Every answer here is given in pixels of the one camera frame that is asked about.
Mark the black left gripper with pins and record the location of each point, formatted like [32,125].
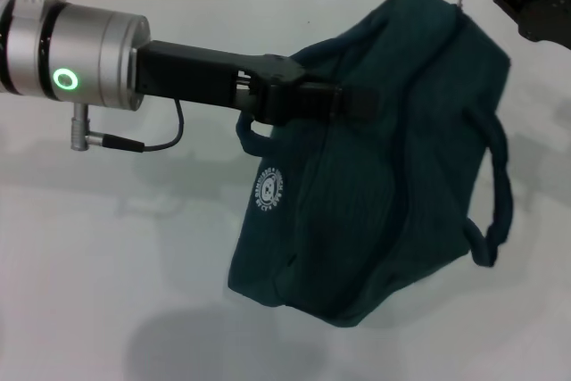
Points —
[201,77]

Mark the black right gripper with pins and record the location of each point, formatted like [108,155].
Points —
[544,6]

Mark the dark teal insulated lunch bag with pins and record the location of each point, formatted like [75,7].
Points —
[379,198]

